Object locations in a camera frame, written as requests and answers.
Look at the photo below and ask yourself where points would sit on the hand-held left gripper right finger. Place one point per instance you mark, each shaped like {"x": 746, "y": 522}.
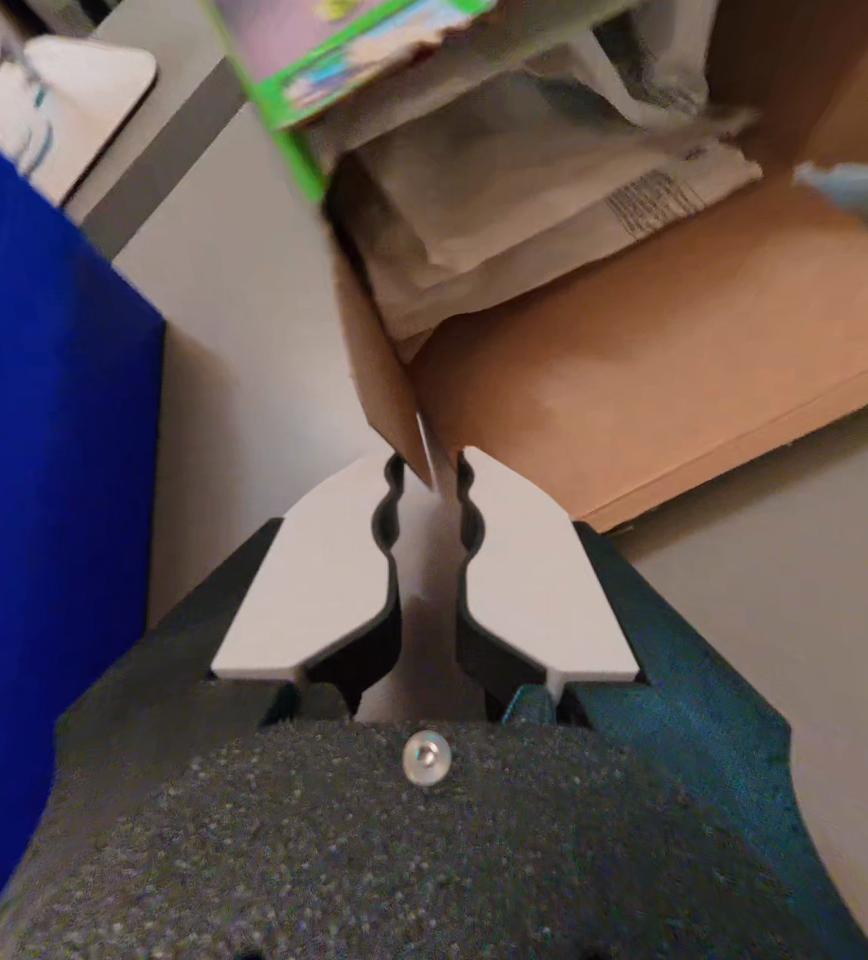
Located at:
{"x": 546, "y": 592}

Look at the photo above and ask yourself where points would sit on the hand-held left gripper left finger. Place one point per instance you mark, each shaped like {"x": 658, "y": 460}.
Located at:
{"x": 306, "y": 585}

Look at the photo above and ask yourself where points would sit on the brown cardboard box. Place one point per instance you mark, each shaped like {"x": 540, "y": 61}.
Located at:
{"x": 666, "y": 352}

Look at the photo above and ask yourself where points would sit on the green lego box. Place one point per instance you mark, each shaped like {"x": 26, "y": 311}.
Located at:
{"x": 306, "y": 75}

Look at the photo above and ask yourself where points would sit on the white paper bag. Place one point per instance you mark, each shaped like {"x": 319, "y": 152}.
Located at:
{"x": 651, "y": 75}
{"x": 494, "y": 225}

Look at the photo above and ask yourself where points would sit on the light blue sheet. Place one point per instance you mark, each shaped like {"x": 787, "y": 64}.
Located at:
{"x": 861, "y": 195}

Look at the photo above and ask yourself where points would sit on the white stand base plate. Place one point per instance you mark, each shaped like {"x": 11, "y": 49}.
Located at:
{"x": 96, "y": 97}

